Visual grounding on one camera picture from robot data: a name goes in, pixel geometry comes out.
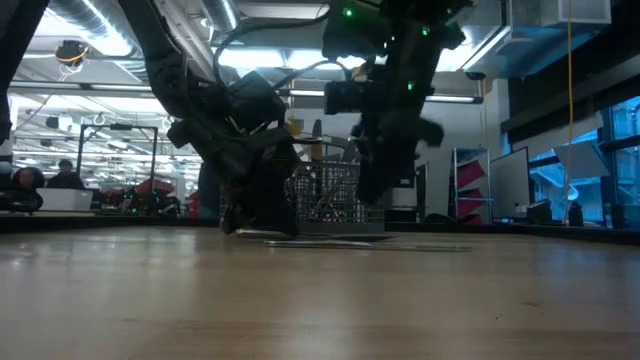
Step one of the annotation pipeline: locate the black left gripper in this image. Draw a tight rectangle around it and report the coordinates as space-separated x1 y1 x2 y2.
167 72 301 239

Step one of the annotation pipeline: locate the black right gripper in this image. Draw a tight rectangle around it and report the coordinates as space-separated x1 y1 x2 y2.
351 64 445 205

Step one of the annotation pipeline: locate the grey plastic cutlery basket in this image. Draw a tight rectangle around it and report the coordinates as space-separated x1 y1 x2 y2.
284 134 387 234

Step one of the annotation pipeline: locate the shelf with red bins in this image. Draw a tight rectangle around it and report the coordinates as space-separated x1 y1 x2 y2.
451 146 494 227

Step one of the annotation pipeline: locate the red storage bin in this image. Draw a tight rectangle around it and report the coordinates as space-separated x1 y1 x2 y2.
134 177 176 201

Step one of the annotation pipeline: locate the whiteboard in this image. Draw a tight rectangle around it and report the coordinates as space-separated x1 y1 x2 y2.
488 145 532 222

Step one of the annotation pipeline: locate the black desk device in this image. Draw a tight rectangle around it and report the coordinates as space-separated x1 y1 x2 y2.
526 198 555 225

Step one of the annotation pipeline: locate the white box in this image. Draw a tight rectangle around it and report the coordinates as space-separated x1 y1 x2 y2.
37 188 95 213

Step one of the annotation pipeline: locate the person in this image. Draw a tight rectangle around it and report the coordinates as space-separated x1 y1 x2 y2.
46 158 87 190
9 166 46 214

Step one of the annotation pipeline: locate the dark bottle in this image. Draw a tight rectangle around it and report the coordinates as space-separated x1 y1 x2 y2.
568 199 585 228

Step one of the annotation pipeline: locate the white angled panel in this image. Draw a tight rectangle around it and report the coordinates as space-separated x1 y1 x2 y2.
551 139 612 181

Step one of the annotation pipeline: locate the long ceiling light bar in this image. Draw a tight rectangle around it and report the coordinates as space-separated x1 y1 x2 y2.
0 79 485 105

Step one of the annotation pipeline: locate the black frame rig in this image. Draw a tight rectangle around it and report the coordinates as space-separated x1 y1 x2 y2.
73 122 160 215

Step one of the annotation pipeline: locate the large grey air duct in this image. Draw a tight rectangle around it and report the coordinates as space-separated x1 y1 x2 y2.
462 0 614 80

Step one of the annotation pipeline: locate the yellow hanging cable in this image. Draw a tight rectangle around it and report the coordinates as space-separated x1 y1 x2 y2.
563 0 575 225

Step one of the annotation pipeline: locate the black ceiling camera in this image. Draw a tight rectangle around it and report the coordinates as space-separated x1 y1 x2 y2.
53 38 91 71

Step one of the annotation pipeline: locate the silver ventilation duct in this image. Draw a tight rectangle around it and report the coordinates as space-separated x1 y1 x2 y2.
39 0 241 81

